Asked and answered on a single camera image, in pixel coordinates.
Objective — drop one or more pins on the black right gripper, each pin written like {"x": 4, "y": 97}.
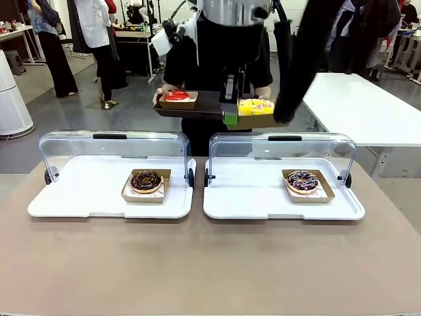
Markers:
{"x": 227, "y": 42}

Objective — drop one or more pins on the yellow sprinkled donut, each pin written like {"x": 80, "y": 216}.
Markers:
{"x": 255, "y": 107}

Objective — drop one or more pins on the brown paper donut tray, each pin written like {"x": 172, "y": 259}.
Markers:
{"x": 312, "y": 197}
{"x": 179, "y": 105}
{"x": 256, "y": 121}
{"x": 144, "y": 197}

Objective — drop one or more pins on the dark brown serving tray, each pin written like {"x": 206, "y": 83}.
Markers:
{"x": 204, "y": 110}

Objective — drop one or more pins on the red glazed donut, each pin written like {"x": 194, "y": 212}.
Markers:
{"x": 177, "y": 96}

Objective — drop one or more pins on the person in black shirt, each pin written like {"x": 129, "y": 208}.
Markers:
{"x": 210, "y": 72}

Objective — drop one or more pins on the dark purple sprinkled donut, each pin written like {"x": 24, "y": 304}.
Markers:
{"x": 296, "y": 186}

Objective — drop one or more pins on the chocolate glazed donut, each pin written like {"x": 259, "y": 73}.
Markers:
{"x": 138, "y": 186}

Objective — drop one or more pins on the person's left hand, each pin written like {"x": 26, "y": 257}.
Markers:
{"x": 264, "y": 93}

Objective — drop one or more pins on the person's right hand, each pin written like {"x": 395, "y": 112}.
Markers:
{"x": 167, "y": 87}

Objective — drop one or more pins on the clear hinged display lid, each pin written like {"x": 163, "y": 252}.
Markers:
{"x": 283, "y": 146}
{"x": 115, "y": 145}

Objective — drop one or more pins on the white display tray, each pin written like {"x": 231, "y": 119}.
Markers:
{"x": 82, "y": 197}
{"x": 250, "y": 197}

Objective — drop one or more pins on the large white table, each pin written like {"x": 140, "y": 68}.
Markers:
{"x": 361, "y": 108}

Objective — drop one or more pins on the bystander in dark coat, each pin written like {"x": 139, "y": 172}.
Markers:
{"x": 361, "y": 36}

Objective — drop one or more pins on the bystander in white shirt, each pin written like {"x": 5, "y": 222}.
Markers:
{"x": 95, "y": 26}

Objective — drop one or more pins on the bystander in blue patterned top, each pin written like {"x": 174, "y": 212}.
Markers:
{"x": 49, "y": 42}

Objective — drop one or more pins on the white cylindrical air purifier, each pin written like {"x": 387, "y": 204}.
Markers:
{"x": 13, "y": 95}

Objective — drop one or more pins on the grey plastic stool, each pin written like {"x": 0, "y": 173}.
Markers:
{"x": 14, "y": 62}

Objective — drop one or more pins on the white background work table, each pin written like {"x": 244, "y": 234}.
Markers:
{"x": 16, "y": 31}

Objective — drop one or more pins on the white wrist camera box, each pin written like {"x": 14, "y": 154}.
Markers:
{"x": 161, "y": 42}

